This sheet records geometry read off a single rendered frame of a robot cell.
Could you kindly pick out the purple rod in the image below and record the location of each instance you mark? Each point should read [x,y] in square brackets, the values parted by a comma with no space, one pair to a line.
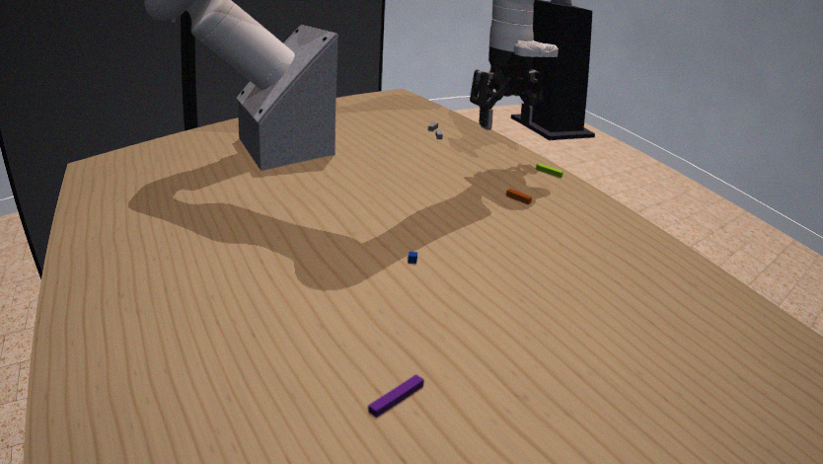
[396,396]

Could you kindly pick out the lime green rod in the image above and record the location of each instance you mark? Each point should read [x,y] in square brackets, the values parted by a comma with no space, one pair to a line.
[549,170]

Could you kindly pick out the orange rod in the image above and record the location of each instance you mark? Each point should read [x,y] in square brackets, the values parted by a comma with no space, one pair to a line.
[519,196]

